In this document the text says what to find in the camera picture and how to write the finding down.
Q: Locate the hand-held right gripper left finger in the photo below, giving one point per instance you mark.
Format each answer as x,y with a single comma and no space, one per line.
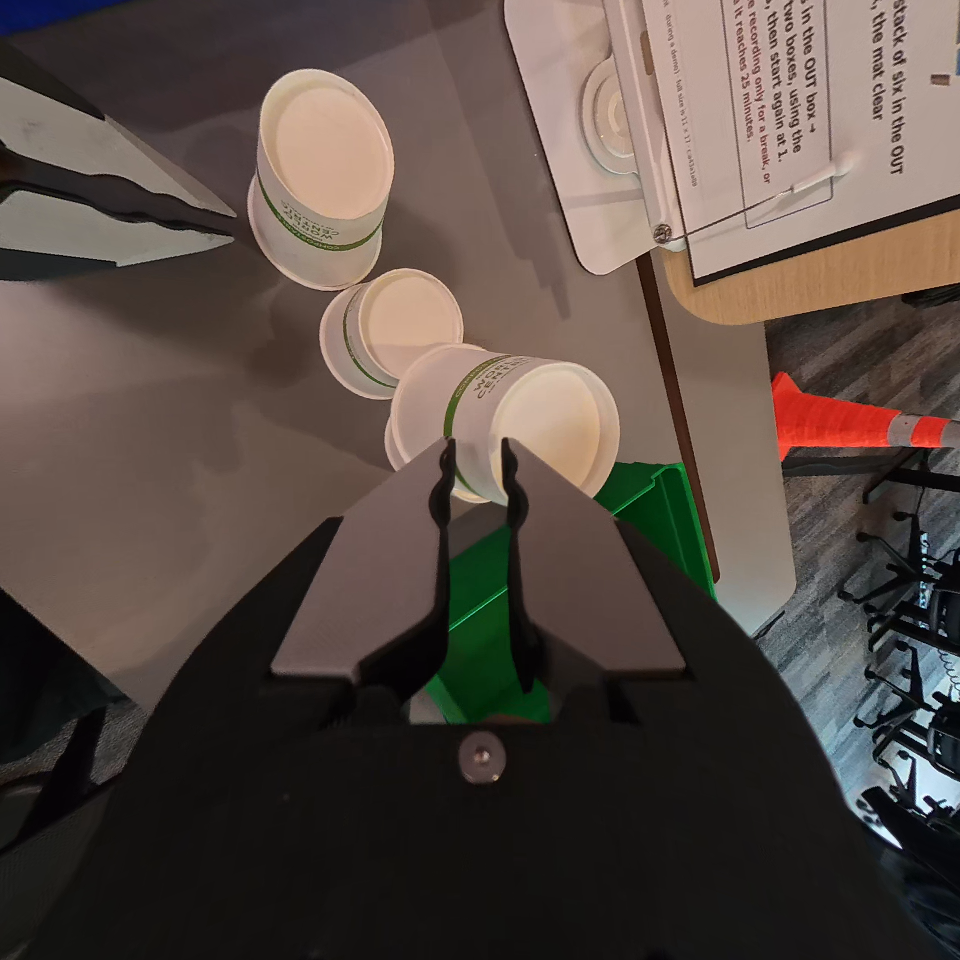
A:
360,592

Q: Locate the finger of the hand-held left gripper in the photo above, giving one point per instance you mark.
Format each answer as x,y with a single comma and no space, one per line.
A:
82,142
67,225

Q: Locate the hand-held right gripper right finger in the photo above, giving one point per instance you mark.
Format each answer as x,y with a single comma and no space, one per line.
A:
592,592

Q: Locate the green plastic bin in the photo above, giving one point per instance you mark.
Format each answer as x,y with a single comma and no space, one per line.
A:
660,510

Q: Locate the white paper cup green band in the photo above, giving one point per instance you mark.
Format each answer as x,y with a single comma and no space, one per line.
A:
555,420
322,150
405,315

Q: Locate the large blue plastic bin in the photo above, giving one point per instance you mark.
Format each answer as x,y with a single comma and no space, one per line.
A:
22,11

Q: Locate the light grey desk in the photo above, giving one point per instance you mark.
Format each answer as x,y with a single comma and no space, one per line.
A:
742,450

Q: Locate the orange traffic cone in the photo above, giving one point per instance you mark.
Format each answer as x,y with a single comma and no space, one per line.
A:
817,420

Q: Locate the black office chair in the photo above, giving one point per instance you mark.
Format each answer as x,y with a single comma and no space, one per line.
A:
930,596
941,731

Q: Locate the white stand base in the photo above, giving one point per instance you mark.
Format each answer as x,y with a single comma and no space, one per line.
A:
547,112

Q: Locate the white instruction sheet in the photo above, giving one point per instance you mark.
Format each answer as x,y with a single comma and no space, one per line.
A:
862,112

